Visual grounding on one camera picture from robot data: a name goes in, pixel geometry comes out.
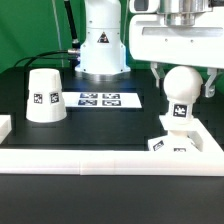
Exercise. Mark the white lamp bulb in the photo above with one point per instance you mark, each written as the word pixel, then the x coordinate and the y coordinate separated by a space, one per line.
pixel 182 86

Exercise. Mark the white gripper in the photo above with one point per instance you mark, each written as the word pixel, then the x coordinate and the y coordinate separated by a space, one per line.
pixel 183 32

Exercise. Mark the white marker sheet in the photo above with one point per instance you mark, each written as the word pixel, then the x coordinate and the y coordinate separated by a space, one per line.
pixel 101 100

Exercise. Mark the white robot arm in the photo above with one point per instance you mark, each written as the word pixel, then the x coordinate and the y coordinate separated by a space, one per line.
pixel 102 54

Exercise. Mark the white lamp shade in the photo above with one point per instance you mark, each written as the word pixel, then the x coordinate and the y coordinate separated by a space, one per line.
pixel 45 102

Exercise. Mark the white fence frame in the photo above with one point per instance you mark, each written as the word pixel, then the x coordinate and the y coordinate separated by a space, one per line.
pixel 209 162

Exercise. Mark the white lamp base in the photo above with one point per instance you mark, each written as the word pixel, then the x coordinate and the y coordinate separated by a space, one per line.
pixel 176 139

